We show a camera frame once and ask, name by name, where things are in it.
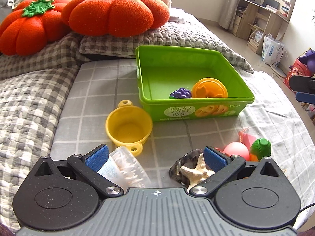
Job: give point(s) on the yellow toy pot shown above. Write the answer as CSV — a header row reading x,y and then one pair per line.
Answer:
x,y
129,126

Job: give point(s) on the beige curtain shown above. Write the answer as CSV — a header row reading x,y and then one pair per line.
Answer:
x,y
228,14

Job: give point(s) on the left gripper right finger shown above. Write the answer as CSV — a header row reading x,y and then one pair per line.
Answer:
x,y
226,170

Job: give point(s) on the green plastic cookie box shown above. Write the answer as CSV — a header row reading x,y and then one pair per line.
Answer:
x,y
164,69

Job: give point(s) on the pink rectangular block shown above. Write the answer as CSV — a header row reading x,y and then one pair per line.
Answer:
x,y
246,139

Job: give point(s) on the large orange pumpkin cushion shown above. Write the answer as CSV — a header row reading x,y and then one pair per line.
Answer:
x,y
119,18

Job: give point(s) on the white paper shopping bag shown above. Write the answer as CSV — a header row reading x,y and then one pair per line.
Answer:
x,y
273,51

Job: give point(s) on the grey checkered quilt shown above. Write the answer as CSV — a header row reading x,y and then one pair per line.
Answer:
x,y
34,89

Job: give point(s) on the purple plush toy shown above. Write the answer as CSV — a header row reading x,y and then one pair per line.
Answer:
x,y
308,59

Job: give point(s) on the light grid bedsheet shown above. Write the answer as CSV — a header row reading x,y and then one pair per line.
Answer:
x,y
100,86

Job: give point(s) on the yellow toy pumpkin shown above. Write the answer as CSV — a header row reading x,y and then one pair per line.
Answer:
x,y
209,88

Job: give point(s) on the beige starfish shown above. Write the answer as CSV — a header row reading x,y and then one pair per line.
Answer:
x,y
198,174

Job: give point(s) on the clear cotton swab jar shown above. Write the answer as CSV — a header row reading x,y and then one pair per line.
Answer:
x,y
123,169

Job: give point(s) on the wooden desk shelf unit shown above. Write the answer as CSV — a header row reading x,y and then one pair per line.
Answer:
x,y
255,19

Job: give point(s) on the small orange pumpkin cushion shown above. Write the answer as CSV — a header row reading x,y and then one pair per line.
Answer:
x,y
32,26

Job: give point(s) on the purple toy grapes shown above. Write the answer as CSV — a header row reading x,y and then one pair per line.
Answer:
x,y
181,93

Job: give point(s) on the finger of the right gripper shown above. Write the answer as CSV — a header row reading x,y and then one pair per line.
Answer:
x,y
305,98

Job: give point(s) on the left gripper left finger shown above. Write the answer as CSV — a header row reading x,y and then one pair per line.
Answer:
x,y
86,167

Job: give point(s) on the pink gourd toy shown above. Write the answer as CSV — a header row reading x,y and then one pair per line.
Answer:
x,y
236,148

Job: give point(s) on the red lantern toy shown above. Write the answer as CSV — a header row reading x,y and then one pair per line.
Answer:
x,y
297,68

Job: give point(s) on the toy corn cob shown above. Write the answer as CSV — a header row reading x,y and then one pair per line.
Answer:
x,y
260,148

